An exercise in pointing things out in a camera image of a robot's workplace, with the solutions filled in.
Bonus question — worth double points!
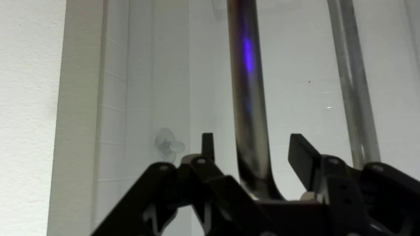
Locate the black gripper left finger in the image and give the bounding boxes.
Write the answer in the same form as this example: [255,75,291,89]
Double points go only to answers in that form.
[89,133,280,236]

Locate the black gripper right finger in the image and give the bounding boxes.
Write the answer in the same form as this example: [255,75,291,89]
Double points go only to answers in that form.
[287,133,420,236]

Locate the brushed metal shower door handle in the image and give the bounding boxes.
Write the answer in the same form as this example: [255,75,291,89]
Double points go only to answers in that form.
[225,0,383,202]

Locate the glass shower door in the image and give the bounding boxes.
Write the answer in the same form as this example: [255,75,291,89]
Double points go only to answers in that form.
[93,0,420,236]

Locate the clear suction cup hook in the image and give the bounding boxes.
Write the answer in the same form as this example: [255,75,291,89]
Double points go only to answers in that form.
[153,127,186,161]

